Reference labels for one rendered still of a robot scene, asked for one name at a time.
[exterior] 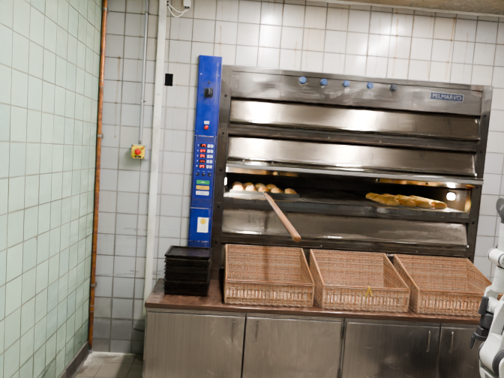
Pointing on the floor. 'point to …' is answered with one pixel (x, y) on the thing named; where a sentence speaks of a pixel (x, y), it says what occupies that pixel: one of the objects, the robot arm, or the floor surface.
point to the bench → (300, 340)
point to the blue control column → (210, 107)
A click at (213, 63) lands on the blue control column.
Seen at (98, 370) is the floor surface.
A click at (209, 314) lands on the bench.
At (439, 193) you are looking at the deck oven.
